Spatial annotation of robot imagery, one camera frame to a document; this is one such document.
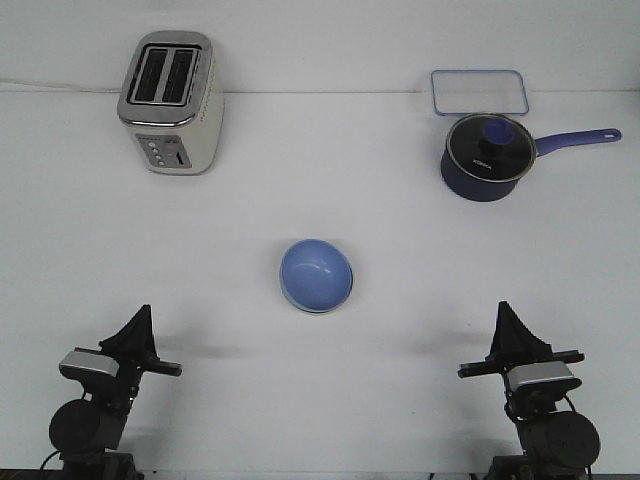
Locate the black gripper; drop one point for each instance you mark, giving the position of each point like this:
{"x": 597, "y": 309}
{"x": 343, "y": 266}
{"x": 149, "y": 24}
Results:
{"x": 116, "y": 393}
{"x": 511, "y": 335}

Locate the green bowl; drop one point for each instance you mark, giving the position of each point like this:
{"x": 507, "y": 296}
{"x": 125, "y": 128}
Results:
{"x": 316, "y": 297}

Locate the blue bowl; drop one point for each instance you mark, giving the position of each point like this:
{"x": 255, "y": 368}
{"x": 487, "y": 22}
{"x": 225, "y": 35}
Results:
{"x": 314, "y": 260}

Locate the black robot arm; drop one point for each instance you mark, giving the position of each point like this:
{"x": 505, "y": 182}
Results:
{"x": 555, "y": 444}
{"x": 86, "y": 432}

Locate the glass pot lid blue knob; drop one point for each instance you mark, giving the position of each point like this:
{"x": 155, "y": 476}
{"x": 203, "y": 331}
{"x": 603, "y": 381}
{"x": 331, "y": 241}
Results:
{"x": 491, "y": 147}

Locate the silver two-slot toaster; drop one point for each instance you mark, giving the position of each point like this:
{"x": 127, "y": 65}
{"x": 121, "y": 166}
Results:
{"x": 171, "y": 102}

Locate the clear blue-rimmed container lid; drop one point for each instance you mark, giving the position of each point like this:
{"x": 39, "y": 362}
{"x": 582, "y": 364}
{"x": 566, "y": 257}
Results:
{"x": 458, "y": 92}

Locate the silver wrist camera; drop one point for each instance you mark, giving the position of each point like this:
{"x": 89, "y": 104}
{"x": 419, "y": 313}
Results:
{"x": 85, "y": 361}
{"x": 538, "y": 374}

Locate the blue saucepan with handle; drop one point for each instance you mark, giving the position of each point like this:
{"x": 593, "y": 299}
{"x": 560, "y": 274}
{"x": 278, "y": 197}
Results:
{"x": 482, "y": 191}

